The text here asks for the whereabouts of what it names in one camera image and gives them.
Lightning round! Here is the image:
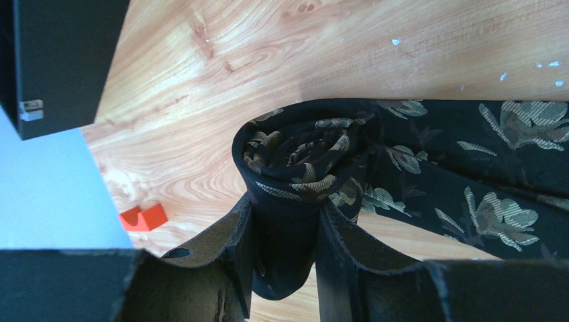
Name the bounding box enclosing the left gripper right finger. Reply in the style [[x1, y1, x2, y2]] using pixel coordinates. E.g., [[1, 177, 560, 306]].
[[315, 202, 445, 321]]

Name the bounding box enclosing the red small plastic piece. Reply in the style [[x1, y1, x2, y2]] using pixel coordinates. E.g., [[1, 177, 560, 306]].
[[119, 204, 168, 232]]

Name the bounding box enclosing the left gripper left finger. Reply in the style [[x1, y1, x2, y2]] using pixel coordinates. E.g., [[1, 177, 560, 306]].
[[119, 195, 254, 321]]

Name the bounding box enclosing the black floral patterned tie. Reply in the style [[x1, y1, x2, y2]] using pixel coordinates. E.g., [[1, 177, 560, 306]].
[[231, 98, 568, 300]]

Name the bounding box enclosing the black glass-lid display box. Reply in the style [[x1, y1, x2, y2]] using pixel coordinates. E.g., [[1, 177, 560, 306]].
[[1, 0, 129, 140]]

